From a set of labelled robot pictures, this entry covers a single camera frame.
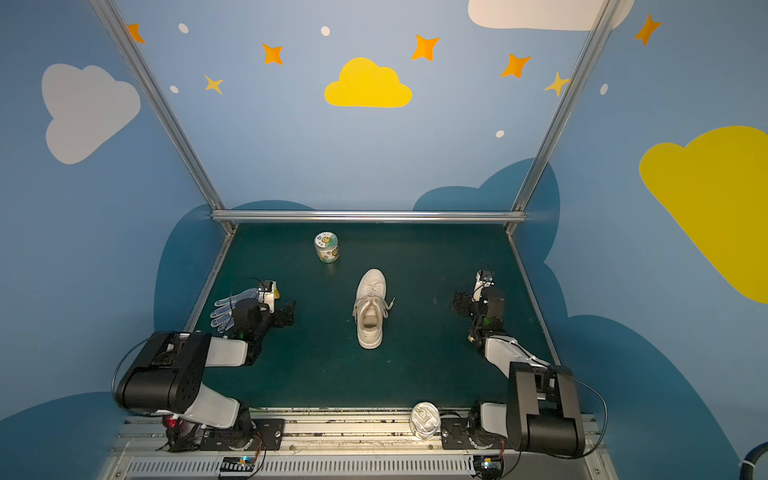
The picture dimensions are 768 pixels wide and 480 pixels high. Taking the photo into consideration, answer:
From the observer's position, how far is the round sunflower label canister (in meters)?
1.09

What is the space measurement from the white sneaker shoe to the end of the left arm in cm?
21

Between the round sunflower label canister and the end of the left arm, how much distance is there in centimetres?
26

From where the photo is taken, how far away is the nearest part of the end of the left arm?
2.40 feet

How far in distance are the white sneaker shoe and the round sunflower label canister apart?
149 millimetres

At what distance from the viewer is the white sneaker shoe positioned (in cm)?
86
